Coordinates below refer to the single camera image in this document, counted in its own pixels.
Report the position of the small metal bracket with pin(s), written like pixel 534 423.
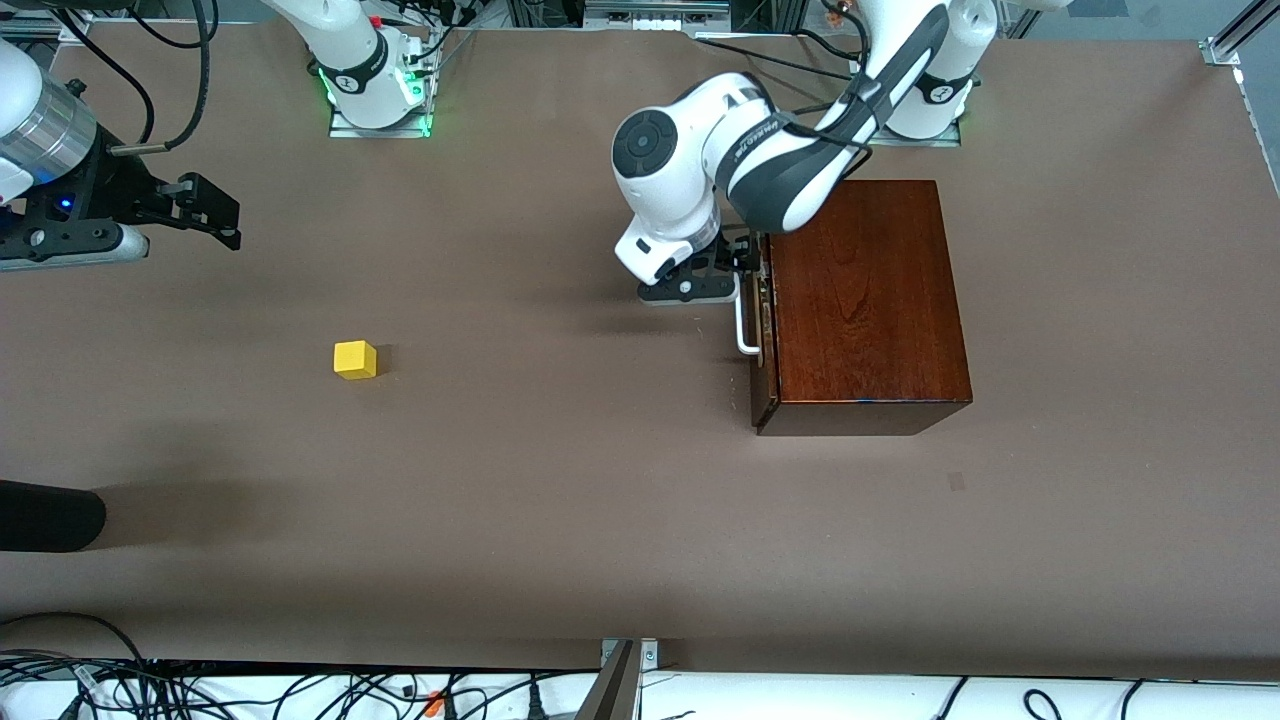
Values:
pixel 650 655

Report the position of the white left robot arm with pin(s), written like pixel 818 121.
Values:
pixel 670 150

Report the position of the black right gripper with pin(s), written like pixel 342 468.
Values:
pixel 108 187

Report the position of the orange connector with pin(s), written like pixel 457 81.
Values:
pixel 434 703

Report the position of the white board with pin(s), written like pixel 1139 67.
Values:
pixel 800 700

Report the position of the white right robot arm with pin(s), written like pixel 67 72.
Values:
pixel 345 40

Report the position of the yellow wooden block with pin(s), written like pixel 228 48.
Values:
pixel 355 360

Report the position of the white power strip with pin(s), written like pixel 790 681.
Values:
pixel 650 22

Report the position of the black ribbed cylinder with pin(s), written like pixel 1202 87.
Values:
pixel 50 515

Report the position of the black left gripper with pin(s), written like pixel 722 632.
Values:
pixel 727 256

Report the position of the dark brown wooden cabinet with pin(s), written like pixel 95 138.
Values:
pixel 870 300

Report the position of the grey aluminium bar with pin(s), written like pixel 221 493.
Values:
pixel 612 690

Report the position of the aluminium frame profile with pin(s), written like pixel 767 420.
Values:
pixel 70 30
pixel 1225 45

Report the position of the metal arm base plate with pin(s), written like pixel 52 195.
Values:
pixel 945 136
pixel 400 128

